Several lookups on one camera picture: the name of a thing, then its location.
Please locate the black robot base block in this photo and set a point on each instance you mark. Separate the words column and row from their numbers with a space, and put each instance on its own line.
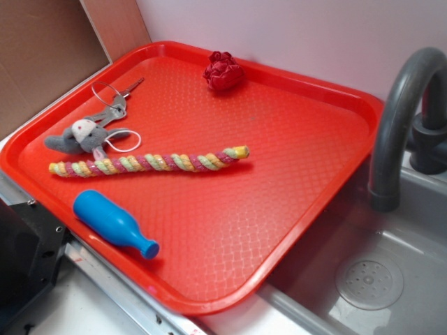
column 33, row 242

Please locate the red plastic tray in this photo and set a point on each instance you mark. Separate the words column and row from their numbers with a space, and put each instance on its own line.
column 221, row 233

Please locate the red fabric flower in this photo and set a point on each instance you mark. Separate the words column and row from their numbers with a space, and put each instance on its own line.
column 223, row 72

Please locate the blue plastic bottle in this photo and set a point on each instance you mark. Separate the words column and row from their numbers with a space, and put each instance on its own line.
column 112, row 223

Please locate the grey toy sink basin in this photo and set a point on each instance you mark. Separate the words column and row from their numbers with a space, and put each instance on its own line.
column 359, row 271

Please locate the grey plastic faucet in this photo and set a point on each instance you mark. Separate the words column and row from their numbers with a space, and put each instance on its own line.
column 413, row 119

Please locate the brown cardboard panel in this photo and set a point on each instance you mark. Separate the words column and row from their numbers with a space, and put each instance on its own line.
column 50, row 47

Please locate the silver keys on ring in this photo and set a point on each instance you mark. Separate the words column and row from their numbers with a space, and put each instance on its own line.
column 115, row 110

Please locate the grey plush bunny keychain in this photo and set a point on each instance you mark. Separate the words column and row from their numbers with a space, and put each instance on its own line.
column 87, row 136

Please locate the silver metal rail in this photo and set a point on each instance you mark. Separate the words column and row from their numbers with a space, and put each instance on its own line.
column 89, row 297

